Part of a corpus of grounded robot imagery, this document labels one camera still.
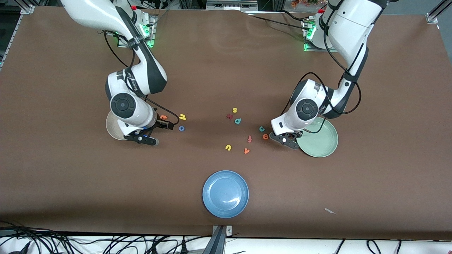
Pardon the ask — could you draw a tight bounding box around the blue round plate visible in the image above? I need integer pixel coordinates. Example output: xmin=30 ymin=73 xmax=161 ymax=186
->
xmin=202 ymin=170 xmax=250 ymax=219

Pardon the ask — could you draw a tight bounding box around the orange leafy decoration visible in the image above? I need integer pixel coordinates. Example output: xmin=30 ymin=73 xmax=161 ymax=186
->
xmin=291 ymin=0 xmax=327 ymax=8

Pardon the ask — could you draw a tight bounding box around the black cable tangle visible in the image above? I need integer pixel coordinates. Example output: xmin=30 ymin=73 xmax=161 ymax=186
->
xmin=0 ymin=220 xmax=210 ymax=254

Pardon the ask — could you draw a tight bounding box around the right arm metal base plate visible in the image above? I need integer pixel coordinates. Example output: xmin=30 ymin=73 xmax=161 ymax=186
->
xmin=118 ymin=14 xmax=156 ymax=48

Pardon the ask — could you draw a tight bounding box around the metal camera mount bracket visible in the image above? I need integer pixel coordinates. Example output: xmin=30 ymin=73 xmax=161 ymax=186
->
xmin=211 ymin=225 xmax=233 ymax=254

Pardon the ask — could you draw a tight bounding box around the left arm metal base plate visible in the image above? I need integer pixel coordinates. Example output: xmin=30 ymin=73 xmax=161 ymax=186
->
xmin=303 ymin=19 xmax=341 ymax=53

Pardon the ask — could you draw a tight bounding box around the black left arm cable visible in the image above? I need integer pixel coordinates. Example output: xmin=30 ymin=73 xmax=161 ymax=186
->
xmin=280 ymin=0 xmax=363 ymax=134

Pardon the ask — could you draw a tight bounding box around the beige brown round plate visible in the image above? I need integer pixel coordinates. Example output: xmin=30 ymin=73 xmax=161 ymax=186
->
xmin=106 ymin=111 xmax=135 ymax=141

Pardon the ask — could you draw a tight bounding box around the black cable on table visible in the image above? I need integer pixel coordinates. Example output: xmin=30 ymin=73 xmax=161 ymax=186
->
xmin=244 ymin=10 xmax=313 ymax=31

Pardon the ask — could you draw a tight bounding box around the pale green round plate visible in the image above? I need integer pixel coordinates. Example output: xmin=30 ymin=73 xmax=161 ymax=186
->
xmin=296 ymin=116 xmax=339 ymax=158

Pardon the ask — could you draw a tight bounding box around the grey metal box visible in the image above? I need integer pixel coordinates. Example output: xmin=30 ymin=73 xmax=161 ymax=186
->
xmin=206 ymin=0 xmax=258 ymax=10

